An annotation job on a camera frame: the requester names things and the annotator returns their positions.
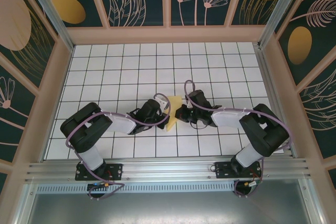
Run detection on small black circuit board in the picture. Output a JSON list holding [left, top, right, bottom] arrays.
[[87, 182, 110, 190]]

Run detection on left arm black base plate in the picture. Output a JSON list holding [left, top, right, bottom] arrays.
[[75, 163, 124, 182]]

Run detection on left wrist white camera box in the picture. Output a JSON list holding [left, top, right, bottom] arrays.
[[156, 97, 169, 111]]

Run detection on grey metal sheet shelf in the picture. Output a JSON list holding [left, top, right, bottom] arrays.
[[10, 178, 326, 224]]

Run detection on long aluminium mounting rail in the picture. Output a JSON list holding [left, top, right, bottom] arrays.
[[25, 157, 313, 183]]

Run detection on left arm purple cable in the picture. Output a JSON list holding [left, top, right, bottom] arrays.
[[65, 92, 173, 200]]

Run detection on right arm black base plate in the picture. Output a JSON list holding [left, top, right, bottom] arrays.
[[214, 161, 263, 180]]

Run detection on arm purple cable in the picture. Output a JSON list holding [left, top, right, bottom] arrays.
[[65, 92, 173, 200], [183, 79, 292, 198]]

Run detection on yellow square paper sheet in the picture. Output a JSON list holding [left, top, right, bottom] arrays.
[[164, 94, 183, 132]]

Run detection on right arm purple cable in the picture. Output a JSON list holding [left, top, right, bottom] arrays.
[[183, 79, 292, 198]]

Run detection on aluminium side rail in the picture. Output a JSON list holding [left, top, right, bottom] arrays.
[[253, 41, 299, 159]]

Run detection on slotted grey cable duct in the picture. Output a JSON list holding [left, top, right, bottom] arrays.
[[36, 180, 237, 193]]

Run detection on aluminium frame post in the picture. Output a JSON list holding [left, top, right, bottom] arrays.
[[257, 0, 307, 49], [22, 0, 76, 51]]

